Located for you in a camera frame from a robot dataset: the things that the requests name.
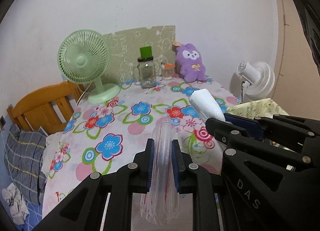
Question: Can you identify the floral tablecloth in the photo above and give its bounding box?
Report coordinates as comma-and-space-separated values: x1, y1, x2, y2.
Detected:
42, 76, 239, 215

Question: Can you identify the green plastic cup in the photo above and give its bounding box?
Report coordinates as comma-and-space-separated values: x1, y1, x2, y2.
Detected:
140, 46, 153, 60

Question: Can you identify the clear plastic pen bag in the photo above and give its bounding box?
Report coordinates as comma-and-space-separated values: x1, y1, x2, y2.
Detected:
140, 118, 180, 225

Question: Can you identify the white tissue roll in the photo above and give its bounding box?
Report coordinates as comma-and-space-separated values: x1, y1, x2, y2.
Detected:
189, 89, 226, 122

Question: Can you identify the yellow cartoon storage box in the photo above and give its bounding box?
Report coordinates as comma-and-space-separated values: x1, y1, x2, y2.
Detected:
226, 97, 291, 146

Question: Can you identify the purple plush bunny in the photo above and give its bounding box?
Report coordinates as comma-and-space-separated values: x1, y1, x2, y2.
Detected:
176, 43, 207, 83

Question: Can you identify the crumpled white cloth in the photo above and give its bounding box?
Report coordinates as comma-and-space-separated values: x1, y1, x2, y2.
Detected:
2, 183, 29, 225

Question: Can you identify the white standing fan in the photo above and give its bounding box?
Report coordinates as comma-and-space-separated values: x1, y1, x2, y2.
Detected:
229, 61, 276, 101

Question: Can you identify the green desk fan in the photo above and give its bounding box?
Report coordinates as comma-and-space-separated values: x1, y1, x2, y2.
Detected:
57, 29, 120, 104

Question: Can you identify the cotton swab jar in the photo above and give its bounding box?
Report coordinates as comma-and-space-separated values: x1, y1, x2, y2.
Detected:
161, 63, 175, 80

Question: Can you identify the grey plaid pillow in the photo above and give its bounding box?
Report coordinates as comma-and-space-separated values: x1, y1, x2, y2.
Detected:
4, 124, 47, 206

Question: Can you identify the wooden bed headboard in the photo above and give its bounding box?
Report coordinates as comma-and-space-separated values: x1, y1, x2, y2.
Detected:
7, 81, 84, 134

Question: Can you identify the glass mason jar mug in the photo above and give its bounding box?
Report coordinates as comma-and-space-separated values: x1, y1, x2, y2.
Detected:
132, 57, 157, 89

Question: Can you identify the green patterned wall board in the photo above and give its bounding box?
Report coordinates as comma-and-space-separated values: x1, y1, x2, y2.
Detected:
102, 25, 176, 83

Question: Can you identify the white blanket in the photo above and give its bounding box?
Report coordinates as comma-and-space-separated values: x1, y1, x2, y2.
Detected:
41, 132, 62, 178

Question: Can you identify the beige door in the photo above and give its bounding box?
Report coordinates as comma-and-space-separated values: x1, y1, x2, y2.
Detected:
271, 0, 319, 120

